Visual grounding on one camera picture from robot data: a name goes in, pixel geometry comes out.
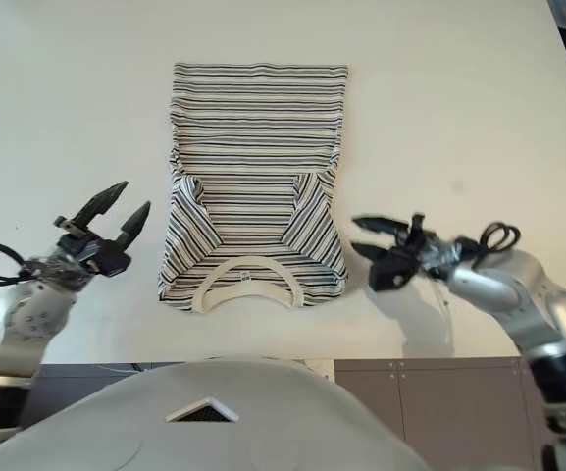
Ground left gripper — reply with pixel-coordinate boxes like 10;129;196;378
55;180;153;270

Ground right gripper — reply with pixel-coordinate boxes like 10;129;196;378
349;212;441;280

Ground striped T-shirt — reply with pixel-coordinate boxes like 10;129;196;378
156;61;352;316

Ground robot body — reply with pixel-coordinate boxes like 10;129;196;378
0;353;441;471

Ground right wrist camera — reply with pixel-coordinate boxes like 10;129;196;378
367;248;419;293

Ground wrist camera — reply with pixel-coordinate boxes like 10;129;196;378
367;248;419;293
82;236;132;279

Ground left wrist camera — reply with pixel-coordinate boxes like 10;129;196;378
82;236;132;279

